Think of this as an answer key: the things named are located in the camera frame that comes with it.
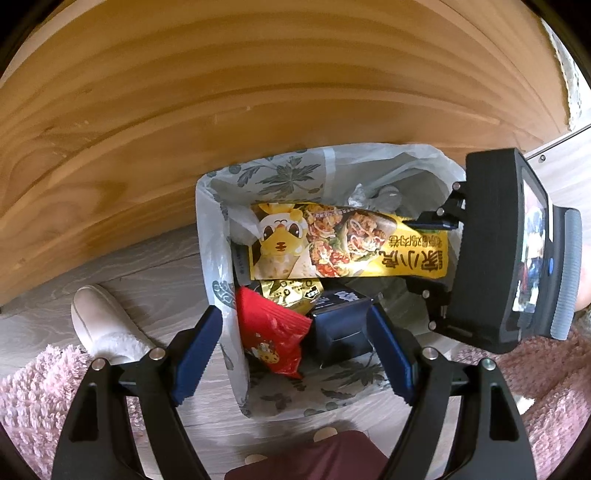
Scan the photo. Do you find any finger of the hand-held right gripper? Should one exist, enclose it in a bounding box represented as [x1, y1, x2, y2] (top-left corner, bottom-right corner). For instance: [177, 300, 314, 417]
[403, 181, 467, 230]
[405, 275, 457, 333]

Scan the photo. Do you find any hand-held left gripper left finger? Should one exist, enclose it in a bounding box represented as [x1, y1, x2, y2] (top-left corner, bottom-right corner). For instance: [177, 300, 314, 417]
[51, 305, 225, 480]

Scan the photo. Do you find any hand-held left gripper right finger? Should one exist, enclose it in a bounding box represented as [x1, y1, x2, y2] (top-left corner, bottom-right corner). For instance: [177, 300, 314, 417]
[367, 304, 539, 480]

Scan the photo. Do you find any dark blue cardboard box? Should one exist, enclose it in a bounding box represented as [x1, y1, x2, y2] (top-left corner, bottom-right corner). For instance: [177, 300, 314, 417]
[307, 288, 376, 370]

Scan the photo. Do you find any red snack packet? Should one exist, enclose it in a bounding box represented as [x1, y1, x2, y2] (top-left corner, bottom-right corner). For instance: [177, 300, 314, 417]
[235, 285, 312, 380]

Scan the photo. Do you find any yellow snack bag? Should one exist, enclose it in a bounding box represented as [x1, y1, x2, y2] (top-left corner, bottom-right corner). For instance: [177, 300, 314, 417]
[249, 202, 451, 280]

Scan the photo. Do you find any white fluffy slipper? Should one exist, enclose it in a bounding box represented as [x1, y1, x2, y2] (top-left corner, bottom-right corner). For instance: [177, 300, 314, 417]
[70, 284, 156, 366]

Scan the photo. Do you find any small yellow snack packet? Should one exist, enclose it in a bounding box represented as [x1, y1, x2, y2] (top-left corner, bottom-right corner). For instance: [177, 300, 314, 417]
[260, 278, 324, 311]

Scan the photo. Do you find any maroon cloth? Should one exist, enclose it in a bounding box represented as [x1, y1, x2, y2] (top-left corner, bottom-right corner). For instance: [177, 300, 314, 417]
[226, 429, 389, 480]

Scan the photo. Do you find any pink shaggy fabric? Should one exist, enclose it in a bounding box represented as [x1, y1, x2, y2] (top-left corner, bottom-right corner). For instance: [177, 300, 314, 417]
[0, 344, 141, 469]
[455, 323, 591, 462]

